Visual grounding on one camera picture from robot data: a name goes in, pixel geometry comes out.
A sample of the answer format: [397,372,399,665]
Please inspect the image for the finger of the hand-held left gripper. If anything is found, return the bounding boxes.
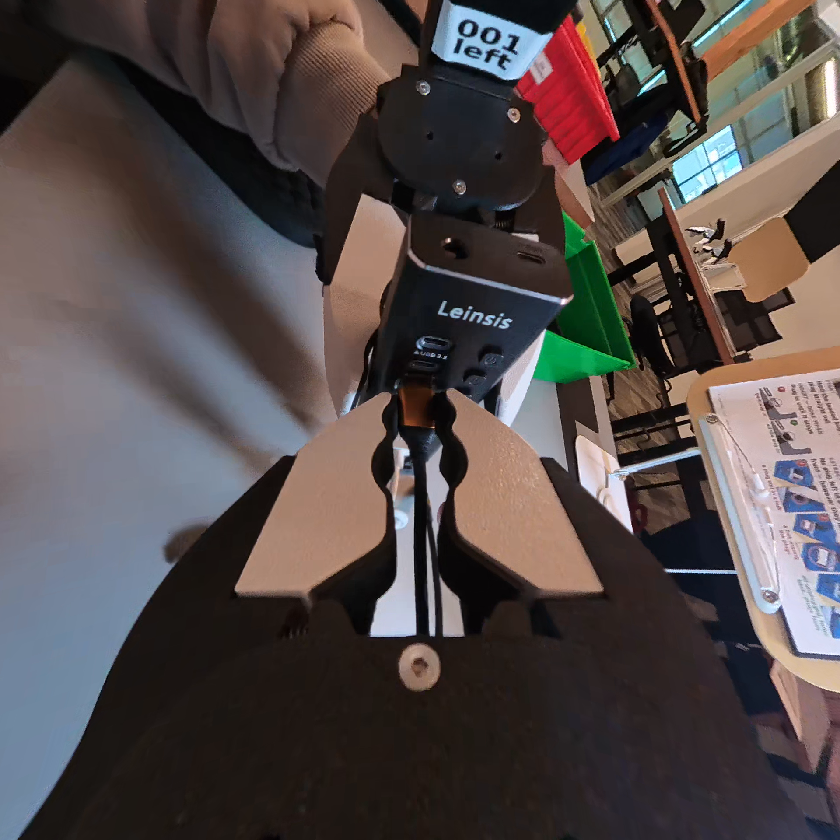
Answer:
[495,147,574,427]
[317,112,412,421]

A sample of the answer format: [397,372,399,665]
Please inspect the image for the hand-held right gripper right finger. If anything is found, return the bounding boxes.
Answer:
[434,389,605,637]

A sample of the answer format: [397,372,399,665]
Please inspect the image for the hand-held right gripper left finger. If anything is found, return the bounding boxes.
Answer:
[234,392,401,634]

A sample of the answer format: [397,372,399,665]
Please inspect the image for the black cable orange plugs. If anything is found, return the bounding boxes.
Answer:
[395,382,442,637]

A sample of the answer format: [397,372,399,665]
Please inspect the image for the black multi-port usb hub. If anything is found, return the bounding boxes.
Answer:
[377,211,576,455]

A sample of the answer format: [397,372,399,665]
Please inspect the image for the green plastic storage bin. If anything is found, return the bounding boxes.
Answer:
[530,210,639,384]

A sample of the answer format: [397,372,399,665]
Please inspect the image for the person's left forearm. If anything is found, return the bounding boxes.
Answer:
[39,0,396,189]

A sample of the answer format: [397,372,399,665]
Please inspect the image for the blue background container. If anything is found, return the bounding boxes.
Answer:
[583,121,672,186]

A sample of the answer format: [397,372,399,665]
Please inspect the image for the red background container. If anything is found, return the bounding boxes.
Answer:
[515,16,622,166]

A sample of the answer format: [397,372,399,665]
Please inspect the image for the brown background desk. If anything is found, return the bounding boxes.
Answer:
[655,187,737,366]

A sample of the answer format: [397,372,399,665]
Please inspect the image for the black office chair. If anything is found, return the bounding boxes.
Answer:
[629,295,678,383]

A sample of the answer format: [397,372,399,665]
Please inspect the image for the tan black board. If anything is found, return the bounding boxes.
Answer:
[727,177,840,304]

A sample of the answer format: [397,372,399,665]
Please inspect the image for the instruction sheet on stand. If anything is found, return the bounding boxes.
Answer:
[575,348,840,691]

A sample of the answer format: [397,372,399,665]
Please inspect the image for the printed instruction sheet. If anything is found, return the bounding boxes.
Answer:
[707,369,840,658]

